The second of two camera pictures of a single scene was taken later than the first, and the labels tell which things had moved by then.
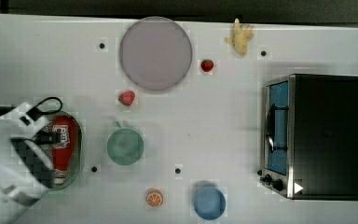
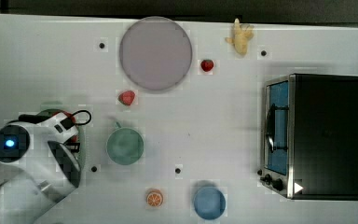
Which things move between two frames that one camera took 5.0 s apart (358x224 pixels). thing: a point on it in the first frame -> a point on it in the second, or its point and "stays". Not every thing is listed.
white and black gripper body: x=28 y=119 -> x=61 y=128
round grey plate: x=155 y=52 stays
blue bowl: x=209 y=203 stays
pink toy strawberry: x=127 y=97 stays
